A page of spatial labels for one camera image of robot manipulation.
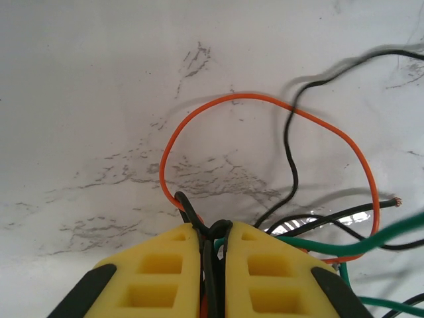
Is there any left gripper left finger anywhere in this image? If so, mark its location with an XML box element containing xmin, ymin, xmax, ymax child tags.
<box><xmin>48</xmin><ymin>222</ymin><xmax>202</xmax><ymax>318</ymax></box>

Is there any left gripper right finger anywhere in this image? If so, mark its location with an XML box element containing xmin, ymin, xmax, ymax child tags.
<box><xmin>224</xmin><ymin>221</ymin><xmax>374</xmax><ymax>318</ymax></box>

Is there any black cable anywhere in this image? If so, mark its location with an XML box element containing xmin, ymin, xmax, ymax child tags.
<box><xmin>253</xmin><ymin>49</ymin><xmax>424</xmax><ymax>230</ymax></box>
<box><xmin>264</xmin><ymin>197</ymin><xmax>402</xmax><ymax>238</ymax></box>
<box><xmin>174</xmin><ymin>191</ymin><xmax>233</xmax><ymax>318</ymax></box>
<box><xmin>380</xmin><ymin>293</ymin><xmax>424</xmax><ymax>318</ymax></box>
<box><xmin>268</xmin><ymin>213</ymin><xmax>424</xmax><ymax>252</ymax></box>

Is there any green cable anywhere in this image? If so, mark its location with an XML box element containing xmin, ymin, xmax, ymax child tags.
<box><xmin>213</xmin><ymin>213</ymin><xmax>424</xmax><ymax>317</ymax></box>

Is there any orange cable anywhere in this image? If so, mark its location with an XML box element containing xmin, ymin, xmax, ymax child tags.
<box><xmin>159</xmin><ymin>93</ymin><xmax>380</xmax><ymax>318</ymax></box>

